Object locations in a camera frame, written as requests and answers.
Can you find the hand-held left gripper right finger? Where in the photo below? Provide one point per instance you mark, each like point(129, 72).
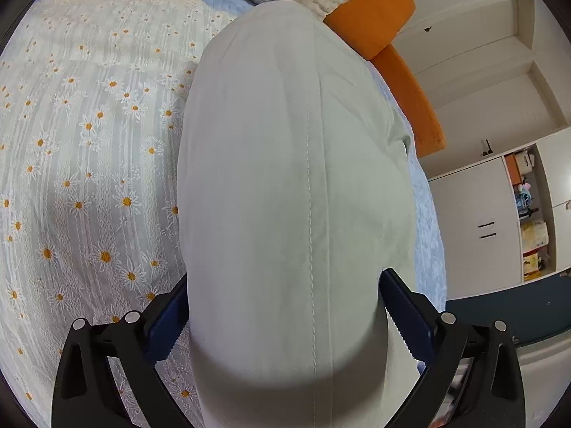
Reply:
point(406, 316)

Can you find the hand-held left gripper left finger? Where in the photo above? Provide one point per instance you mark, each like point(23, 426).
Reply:
point(165, 321)

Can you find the pale green hooded jacket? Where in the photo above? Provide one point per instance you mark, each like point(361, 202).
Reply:
point(276, 187)

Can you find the light blue bed sheet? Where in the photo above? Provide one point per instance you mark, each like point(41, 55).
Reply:
point(430, 232)

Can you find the yellow book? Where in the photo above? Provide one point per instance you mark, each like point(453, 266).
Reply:
point(533, 265)

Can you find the white wardrobe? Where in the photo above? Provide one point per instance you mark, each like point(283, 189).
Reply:
point(473, 196)

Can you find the yellow packet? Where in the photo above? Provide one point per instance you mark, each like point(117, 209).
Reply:
point(533, 234)

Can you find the blue plush toy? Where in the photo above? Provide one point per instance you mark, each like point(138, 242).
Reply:
point(524, 200)

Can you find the white daisy-print blanket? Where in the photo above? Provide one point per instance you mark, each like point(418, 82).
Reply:
point(89, 165)

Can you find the orange box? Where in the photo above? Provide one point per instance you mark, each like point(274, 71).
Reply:
point(519, 169)

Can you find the orange headboard cushion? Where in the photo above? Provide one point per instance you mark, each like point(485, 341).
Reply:
point(383, 22)

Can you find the black wall hook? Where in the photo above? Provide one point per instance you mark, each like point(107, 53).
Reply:
point(487, 148)

